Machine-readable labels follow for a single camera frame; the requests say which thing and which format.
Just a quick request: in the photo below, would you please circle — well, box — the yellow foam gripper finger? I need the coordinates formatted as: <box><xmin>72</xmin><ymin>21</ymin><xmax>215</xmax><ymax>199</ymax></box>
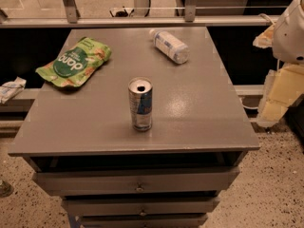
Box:
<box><xmin>256</xmin><ymin>63</ymin><xmax>304</xmax><ymax>127</ymax></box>

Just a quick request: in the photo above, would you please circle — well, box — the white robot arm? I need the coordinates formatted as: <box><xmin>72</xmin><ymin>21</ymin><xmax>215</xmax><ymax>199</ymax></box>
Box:
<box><xmin>253</xmin><ymin>0</ymin><xmax>304</xmax><ymax>127</ymax></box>

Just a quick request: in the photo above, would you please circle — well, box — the silver blue redbull can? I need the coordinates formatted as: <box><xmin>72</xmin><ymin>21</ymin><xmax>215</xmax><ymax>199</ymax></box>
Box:
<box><xmin>128</xmin><ymin>77</ymin><xmax>153</xmax><ymax>131</ymax></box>

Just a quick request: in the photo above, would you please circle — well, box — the white plastic bottle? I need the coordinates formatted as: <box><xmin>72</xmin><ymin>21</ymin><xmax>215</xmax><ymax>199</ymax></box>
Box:
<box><xmin>149</xmin><ymin>28</ymin><xmax>190</xmax><ymax>65</ymax></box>

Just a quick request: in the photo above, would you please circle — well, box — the middle grey drawer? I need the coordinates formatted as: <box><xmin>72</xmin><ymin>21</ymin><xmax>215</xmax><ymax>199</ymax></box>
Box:
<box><xmin>62</xmin><ymin>197</ymin><xmax>219</xmax><ymax>217</ymax></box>

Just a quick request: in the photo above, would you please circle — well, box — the grey drawer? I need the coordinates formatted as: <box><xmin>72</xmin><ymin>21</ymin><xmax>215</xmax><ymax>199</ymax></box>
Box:
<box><xmin>81</xmin><ymin>214</ymin><xmax>207</xmax><ymax>228</ymax></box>
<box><xmin>62</xmin><ymin>197</ymin><xmax>219</xmax><ymax>217</ymax></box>
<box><xmin>32</xmin><ymin>167</ymin><xmax>239</xmax><ymax>197</ymax></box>

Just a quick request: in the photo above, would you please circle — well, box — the grey drawer cabinet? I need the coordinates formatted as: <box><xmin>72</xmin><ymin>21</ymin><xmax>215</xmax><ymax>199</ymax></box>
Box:
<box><xmin>9</xmin><ymin>28</ymin><xmax>258</xmax><ymax>228</ymax></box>

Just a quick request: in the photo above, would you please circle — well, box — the bottom grey drawer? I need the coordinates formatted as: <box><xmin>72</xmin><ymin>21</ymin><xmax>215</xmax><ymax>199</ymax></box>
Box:
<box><xmin>81</xmin><ymin>214</ymin><xmax>207</xmax><ymax>228</ymax></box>

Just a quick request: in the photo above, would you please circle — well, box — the top grey drawer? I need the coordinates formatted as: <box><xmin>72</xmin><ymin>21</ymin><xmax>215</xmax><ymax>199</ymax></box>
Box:
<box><xmin>32</xmin><ymin>167</ymin><xmax>239</xmax><ymax>197</ymax></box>

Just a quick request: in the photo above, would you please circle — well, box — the green snack bag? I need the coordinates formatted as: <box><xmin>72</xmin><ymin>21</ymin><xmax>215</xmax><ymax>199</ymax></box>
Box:
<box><xmin>36</xmin><ymin>37</ymin><xmax>111</xmax><ymax>87</ymax></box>

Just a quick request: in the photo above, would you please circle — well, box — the white wrapped packet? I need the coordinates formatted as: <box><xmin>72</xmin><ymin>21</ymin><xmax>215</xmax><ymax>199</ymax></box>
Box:
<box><xmin>0</xmin><ymin>77</ymin><xmax>27</xmax><ymax>104</ymax></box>

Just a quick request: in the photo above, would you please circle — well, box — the metal railing frame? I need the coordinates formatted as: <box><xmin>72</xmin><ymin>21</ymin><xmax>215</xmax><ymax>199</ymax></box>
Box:
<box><xmin>0</xmin><ymin>0</ymin><xmax>292</xmax><ymax>29</ymax></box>

